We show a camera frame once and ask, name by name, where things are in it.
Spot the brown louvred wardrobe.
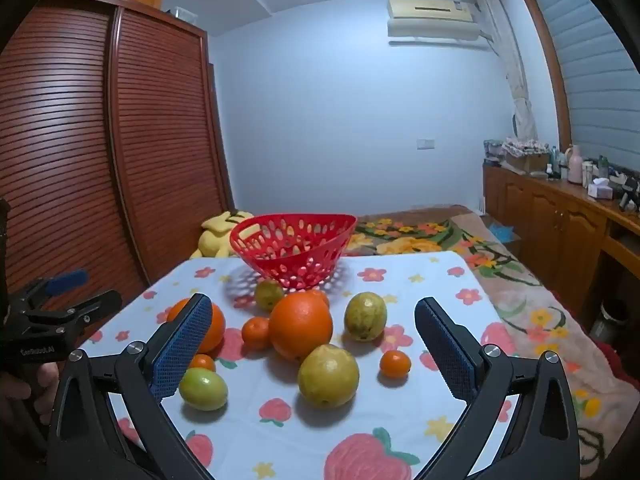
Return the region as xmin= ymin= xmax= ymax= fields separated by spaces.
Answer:
xmin=0 ymin=0 xmax=237 ymax=361

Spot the grey window blind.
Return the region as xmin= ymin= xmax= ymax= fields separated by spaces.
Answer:
xmin=530 ymin=0 xmax=640 ymax=171

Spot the black gadget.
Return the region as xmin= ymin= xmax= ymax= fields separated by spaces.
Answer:
xmin=612 ymin=172 xmax=640 ymax=211

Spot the pale curtain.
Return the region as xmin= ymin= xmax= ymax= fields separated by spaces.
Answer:
xmin=475 ymin=0 xmax=539 ymax=144

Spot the wall air conditioner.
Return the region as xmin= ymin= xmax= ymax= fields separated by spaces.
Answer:
xmin=386 ymin=0 xmax=489 ymax=44

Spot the cardboard box with floral cloth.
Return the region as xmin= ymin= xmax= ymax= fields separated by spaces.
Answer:
xmin=501 ymin=137 xmax=551 ymax=174

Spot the person's left hand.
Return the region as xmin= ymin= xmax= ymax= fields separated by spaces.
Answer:
xmin=0 ymin=361 xmax=62 ymax=427

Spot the red perforated plastic basket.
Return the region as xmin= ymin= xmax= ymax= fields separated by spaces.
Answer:
xmin=229 ymin=213 xmax=359 ymax=290

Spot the white floral tablecloth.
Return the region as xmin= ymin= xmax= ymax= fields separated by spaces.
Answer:
xmin=77 ymin=251 xmax=522 ymax=480

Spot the green yellow round fruit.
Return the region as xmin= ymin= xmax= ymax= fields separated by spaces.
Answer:
xmin=179 ymin=367 xmax=229 ymax=412
xmin=344 ymin=292 xmax=388 ymax=343
xmin=254 ymin=280 xmax=285 ymax=311
xmin=298 ymin=343 xmax=361 ymax=409

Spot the wooden sideboard cabinet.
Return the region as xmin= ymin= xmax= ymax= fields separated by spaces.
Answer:
xmin=482 ymin=160 xmax=640 ymax=322

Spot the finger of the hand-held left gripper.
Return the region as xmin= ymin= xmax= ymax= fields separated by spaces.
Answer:
xmin=29 ymin=289 xmax=124 ymax=334
xmin=14 ymin=269 xmax=92 ymax=312

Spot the floral blanket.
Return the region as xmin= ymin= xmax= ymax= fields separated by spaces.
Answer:
xmin=345 ymin=205 xmax=640 ymax=480

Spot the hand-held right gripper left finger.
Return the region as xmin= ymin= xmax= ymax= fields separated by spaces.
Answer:
xmin=47 ymin=292 xmax=216 ymax=480

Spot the dark waste bin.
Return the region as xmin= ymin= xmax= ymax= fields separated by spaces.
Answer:
xmin=590 ymin=299 xmax=630 ymax=344

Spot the yellow plush toy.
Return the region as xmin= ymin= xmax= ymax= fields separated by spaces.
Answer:
xmin=189 ymin=210 xmax=256 ymax=260

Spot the blue bag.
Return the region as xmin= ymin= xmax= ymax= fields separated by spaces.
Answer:
xmin=487 ymin=222 xmax=521 ymax=244

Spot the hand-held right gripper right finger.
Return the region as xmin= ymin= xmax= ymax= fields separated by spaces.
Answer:
xmin=414 ymin=296 xmax=581 ymax=480

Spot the pink jug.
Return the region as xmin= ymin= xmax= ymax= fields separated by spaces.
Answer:
xmin=567 ymin=145 xmax=585 ymax=185

